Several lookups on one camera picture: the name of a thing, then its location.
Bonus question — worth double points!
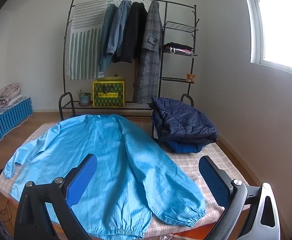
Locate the green striped white cloth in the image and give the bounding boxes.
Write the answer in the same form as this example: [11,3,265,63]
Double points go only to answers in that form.
[66,0,112,80]

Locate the folded dark clothes on shelf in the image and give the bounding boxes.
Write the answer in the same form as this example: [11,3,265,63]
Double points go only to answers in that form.
[163,42,194,56]

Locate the floral folded quilt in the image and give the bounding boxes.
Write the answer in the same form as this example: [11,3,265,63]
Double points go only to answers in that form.
[0,83,21,108]

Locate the yellow green gift bag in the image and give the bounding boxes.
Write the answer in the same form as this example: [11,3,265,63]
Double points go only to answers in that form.
[92,76,126,108]

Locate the navy quilted jacket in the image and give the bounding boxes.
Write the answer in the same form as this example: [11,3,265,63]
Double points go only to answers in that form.
[150,98,219,144]

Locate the grey plaid long coat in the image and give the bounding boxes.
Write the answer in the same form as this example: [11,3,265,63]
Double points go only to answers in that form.
[133,1,163,104]

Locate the light blue work coat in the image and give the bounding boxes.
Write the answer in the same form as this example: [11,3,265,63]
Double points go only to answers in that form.
[4,115,206,239]

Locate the black metal clothes rack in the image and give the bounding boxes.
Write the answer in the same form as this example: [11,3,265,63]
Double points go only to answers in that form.
[58,0,198,114]

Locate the small brown teddy bear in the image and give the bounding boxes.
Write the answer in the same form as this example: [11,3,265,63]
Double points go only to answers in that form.
[186,73,195,83]

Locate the blue denim shirt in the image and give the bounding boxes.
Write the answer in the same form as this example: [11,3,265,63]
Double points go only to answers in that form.
[106,0,132,56]

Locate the black hanging jacket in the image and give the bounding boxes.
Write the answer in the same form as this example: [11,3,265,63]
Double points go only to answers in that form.
[112,2,148,63]

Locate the small potted plant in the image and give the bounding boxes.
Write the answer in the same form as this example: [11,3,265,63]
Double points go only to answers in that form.
[78,89,91,106]

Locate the blue folded garment under jacket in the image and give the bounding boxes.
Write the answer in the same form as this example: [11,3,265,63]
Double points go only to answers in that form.
[166,140,205,153]

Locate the window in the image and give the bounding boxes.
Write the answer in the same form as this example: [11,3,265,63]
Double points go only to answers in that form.
[246,0,292,74]

